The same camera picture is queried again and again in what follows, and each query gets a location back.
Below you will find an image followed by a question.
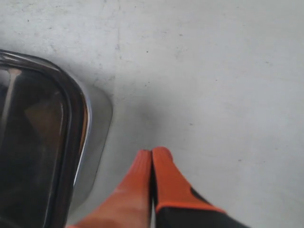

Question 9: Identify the stainless steel lunch box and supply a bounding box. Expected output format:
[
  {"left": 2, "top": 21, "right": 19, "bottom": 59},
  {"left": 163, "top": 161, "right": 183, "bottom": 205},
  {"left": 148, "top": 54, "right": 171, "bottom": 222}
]
[{"left": 68, "top": 78, "right": 113, "bottom": 215}]

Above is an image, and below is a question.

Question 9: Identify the dark transparent container lid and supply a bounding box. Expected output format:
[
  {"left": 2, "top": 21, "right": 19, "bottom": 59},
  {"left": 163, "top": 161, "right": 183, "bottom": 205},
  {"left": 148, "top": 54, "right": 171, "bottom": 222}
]
[{"left": 0, "top": 50, "right": 87, "bottom": 228}]

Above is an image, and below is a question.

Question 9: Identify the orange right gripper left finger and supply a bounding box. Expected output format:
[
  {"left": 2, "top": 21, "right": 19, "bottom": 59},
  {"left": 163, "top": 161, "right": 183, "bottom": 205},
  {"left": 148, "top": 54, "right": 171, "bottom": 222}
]
[{"left": 69, "top": 150, "right": 152, "bottom": 228}]

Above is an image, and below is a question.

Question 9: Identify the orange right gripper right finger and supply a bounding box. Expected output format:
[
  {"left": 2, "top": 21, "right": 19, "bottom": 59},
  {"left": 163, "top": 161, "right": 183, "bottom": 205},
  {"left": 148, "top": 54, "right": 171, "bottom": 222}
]
[{"left": 152, "top": 147, "right": 245, "bottom": 228}]

